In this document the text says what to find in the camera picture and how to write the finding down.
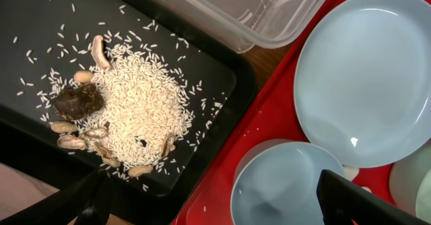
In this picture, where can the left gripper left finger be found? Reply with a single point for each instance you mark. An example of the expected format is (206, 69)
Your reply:
(87, 201)

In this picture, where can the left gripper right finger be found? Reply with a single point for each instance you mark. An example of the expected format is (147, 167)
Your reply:
(344, 203)

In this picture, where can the light blue small bowl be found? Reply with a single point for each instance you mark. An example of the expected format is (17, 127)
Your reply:
(276, 183)

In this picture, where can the food scraps rice and peanuts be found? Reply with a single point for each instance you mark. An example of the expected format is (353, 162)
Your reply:
(126, 102)

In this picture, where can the light blue plate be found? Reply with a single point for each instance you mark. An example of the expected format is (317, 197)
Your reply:
(362, 81)

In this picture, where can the black waste tray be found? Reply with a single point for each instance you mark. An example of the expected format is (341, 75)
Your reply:
(40, 36)

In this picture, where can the clear plastic waste bin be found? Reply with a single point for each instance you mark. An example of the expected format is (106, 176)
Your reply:
(242, 24)

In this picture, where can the mint green bowl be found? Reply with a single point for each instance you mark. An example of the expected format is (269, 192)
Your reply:
(409, 183)

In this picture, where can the red serving tray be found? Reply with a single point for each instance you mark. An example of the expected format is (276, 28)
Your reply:
(271, 116)

